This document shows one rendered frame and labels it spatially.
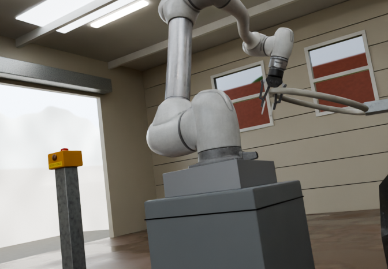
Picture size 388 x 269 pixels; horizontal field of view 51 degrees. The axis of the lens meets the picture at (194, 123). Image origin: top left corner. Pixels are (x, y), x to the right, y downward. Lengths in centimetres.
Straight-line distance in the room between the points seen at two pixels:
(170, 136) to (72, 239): 84
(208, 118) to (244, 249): 45
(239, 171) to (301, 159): 737
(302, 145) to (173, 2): 701
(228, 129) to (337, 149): 707
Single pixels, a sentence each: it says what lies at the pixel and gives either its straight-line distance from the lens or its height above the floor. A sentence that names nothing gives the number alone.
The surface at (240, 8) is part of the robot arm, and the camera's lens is 186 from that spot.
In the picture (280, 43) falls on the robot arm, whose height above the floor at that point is 146.
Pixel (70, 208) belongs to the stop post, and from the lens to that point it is 209.
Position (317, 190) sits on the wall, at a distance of 852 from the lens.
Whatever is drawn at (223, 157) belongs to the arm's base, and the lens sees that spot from 134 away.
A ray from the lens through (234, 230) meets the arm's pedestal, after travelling 120.
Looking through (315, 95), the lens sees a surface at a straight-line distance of 188.
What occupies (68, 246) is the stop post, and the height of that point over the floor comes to 63.
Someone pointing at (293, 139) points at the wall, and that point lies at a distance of 864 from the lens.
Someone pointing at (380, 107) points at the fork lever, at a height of 107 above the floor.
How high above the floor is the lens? 82
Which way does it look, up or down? 9 degrees up
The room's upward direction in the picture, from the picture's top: 8 degrees counter-clockwise
